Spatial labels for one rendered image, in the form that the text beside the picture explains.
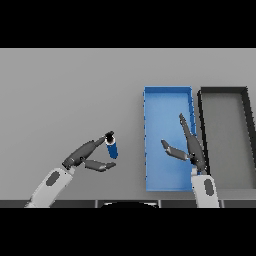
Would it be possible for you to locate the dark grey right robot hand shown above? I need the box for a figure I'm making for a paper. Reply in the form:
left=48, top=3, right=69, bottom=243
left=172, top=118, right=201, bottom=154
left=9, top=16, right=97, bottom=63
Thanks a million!
left=160, top=112, right=208, bottom=176

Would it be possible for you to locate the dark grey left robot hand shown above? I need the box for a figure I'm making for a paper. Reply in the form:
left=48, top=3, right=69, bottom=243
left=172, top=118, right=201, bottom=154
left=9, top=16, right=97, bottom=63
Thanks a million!
left=61, top=132, right=117, bottom=173

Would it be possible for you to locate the blue pipe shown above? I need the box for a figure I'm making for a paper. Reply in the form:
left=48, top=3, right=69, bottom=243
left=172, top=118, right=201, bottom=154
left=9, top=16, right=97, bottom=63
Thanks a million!
left=104, top=131, right=119, bottom=160

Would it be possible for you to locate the blue bin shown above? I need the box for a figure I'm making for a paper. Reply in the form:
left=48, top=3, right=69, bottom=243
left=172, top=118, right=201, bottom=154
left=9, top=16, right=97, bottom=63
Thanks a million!
left=142, top=85, right=199, bottom=192

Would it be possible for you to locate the dark grey bin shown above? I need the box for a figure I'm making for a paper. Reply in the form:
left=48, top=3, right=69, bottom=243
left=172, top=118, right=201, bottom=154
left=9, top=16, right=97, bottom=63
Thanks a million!
left=197, top=86, right=256, bottom=192

